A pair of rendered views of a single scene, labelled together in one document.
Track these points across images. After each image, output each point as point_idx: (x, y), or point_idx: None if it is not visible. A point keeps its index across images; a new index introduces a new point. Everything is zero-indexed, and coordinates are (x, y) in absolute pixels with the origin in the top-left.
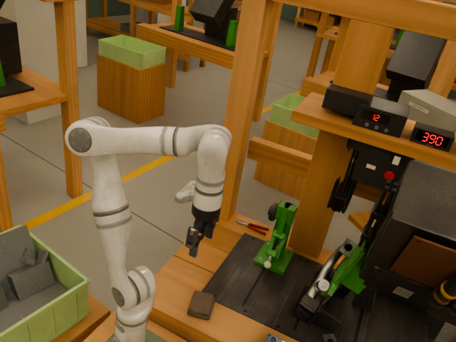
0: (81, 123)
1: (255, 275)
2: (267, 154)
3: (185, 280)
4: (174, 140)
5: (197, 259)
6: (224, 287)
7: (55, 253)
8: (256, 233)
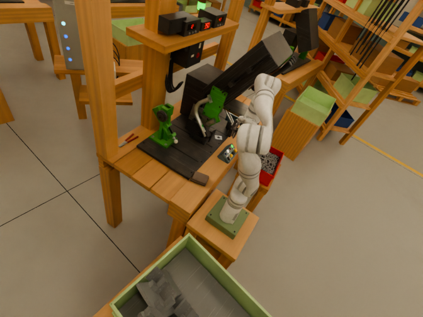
0: (270, 131)
1: (176, 150)
2: (117, 90)
3: (175, 185)
4: (274, 96)
5: (156, 176)
6: (185, 166)
7: (158, 260)
8: (135, 140)
